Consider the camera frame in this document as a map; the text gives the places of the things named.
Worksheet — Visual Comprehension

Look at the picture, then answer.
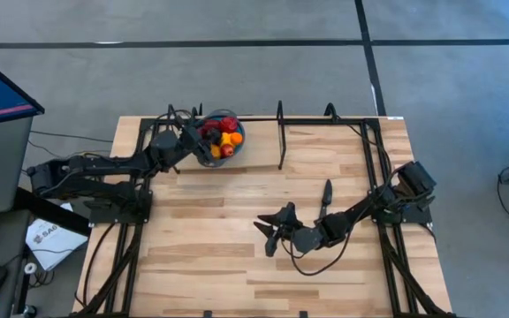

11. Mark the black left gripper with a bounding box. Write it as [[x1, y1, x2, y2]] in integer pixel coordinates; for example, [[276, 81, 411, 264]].
[[179, 123, 215, 168]]

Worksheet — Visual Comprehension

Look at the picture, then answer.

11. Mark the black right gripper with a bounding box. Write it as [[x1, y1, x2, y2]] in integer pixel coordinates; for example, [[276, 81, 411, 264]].
[[253, 201, 303, 258]]

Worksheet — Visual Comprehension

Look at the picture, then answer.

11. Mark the blue collapsible bowl grey rim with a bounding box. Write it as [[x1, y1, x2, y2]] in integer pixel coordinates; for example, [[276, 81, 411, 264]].
[[194, 109, 247, 169]]

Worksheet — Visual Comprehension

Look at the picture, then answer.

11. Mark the red yellow apple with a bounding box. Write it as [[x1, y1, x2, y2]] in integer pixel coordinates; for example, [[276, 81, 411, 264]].
[[209, 143, 236, 160]]

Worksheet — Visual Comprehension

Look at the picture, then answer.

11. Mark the red fruit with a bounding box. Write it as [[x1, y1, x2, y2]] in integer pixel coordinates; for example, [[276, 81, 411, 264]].
[[199, 117, 221, 133]]

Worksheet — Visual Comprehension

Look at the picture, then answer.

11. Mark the red pomegranate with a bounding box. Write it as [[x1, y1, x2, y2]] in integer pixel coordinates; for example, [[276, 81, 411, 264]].
[[221, 116, 240, 134]]

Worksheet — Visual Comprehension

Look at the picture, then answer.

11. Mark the black metal upright arch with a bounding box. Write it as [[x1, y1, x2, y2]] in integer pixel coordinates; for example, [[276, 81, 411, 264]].
[[276, 100, 287, 171]]

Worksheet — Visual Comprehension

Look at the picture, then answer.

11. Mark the white paper sheet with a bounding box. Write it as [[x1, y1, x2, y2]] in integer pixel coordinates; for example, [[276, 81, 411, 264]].
[[24, 202, 90, 272]]

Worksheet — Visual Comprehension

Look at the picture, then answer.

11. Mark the dark grey desk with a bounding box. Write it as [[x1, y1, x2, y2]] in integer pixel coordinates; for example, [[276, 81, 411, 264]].
[[0, 207, 33, 318]]

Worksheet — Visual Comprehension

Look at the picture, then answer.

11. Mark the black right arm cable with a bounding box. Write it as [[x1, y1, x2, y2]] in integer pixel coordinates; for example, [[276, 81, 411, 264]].
[[280, 211, 361, 277]]

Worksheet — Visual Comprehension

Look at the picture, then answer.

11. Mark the black metal table frame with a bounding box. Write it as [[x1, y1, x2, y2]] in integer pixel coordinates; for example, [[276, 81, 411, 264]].
[[72, 102, 459, 318]]

